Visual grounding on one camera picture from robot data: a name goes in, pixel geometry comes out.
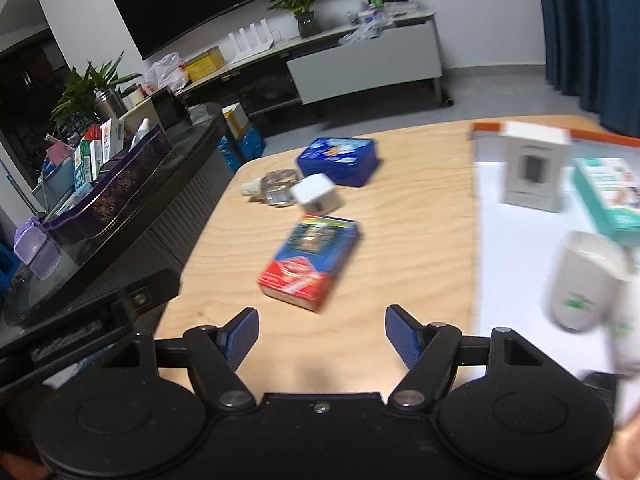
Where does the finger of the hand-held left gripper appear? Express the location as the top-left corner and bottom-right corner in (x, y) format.
(102, 268), (181, 329)

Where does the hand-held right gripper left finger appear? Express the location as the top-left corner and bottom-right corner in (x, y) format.
(102, 308), (260, 408)

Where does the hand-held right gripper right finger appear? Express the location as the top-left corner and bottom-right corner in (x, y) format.
(385, 305), (548, 410)

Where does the red and blue card box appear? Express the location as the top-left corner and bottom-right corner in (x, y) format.
(257, 214), (362, 314)

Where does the orange-rimmed white tray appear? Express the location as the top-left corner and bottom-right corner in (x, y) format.
(467, 121), (640, 428)

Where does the clear bottle with white cap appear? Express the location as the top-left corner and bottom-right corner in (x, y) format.
(241, 169), (304, 209)

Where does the white charger plug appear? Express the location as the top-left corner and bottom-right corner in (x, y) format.
(291, 173), (344, 216)

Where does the white cup-shaped vaporizer shell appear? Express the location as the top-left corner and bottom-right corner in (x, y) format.
(542, 230), (632, 334)

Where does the blue tin box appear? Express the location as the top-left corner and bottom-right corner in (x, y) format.
(296, 136), (381, 189)

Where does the white vaporizer with clear cap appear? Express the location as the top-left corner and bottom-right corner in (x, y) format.
(602, 280), (640, 382)

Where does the lavender plastic container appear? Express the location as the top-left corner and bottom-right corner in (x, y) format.
(12, 217), (62, 281)

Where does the black glass-top side table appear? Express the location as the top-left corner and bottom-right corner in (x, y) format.
(0, 102), (229, 332)

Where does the purple patterned tin tray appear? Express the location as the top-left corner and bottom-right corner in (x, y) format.
(42, 122), (174, 247)

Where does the red and green box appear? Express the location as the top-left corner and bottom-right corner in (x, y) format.
(73, 125), (103, 183)

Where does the white and blue box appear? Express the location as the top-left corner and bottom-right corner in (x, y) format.
(100, 117), (126, 167)

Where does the white squeeze bottle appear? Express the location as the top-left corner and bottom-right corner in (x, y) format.
(131, 117), (151, 149)

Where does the beige cardboard box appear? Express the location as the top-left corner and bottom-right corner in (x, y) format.
(119, 95), (163, 134)

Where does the yellow and white carton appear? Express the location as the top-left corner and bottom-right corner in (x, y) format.
(221, 102), (251, 141)

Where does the leafy green plant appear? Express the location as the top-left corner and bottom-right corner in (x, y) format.
(50, 52), (144, 127)

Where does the white charger retail box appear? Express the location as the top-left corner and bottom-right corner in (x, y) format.
(500, 121), (573, 214)

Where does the white plastic bag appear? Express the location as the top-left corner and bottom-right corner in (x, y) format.
(149, 52), (191, 94)

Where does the yellow box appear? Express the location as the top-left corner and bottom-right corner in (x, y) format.
(184, 46), (226, 84)

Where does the teal cardboard box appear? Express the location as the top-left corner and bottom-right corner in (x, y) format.
(570, 156), (640, 234)

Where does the white television stand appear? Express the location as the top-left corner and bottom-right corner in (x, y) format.
(175, 7), (447, 122)

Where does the white router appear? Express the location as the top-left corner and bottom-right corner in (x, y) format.
(227, 17), (277, 59)

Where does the black television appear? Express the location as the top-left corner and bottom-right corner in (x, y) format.
(100, 0), (374, 61)

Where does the clear plastic bag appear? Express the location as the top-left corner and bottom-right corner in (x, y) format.
(339, 22), (397, 46)

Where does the blue curtain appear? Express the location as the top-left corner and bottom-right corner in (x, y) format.
(532, 0), (640, 139)

